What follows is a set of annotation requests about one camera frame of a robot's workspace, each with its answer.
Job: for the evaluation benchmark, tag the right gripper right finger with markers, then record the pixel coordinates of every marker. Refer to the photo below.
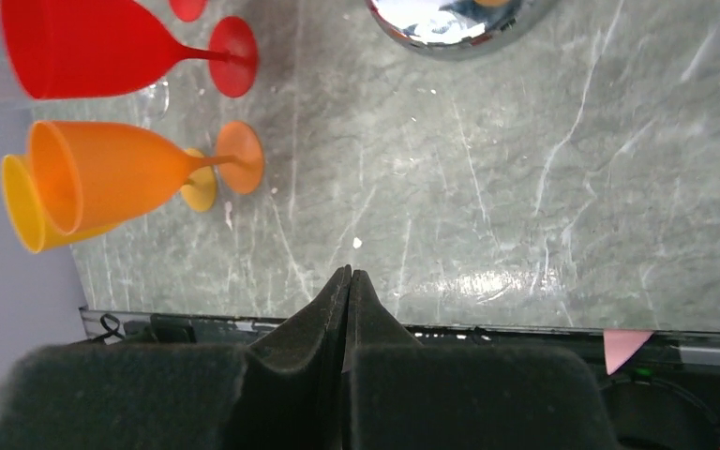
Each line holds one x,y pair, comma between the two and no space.
402,394

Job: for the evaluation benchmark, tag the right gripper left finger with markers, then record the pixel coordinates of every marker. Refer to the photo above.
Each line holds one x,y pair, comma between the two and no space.
281,392

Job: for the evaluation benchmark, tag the tall clear flute glass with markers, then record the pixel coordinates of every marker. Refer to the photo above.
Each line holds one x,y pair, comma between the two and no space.
151,103

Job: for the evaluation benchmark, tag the red goblet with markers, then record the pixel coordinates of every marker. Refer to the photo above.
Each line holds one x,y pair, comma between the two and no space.
187,11
98,49

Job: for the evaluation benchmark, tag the pink paper tag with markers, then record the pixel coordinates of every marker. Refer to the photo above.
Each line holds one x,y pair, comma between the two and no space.
620,345

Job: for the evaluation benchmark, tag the red goblet back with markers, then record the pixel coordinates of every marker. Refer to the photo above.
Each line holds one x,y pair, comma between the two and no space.
187,11

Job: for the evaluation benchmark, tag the orange goblet centre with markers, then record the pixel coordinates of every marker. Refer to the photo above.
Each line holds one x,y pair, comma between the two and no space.
91,174

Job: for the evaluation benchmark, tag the silver wire glass rack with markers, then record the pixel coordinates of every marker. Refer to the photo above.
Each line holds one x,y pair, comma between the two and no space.
457,30

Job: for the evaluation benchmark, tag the yellow goblet left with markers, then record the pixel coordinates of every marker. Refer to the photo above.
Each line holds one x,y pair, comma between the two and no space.
36,232

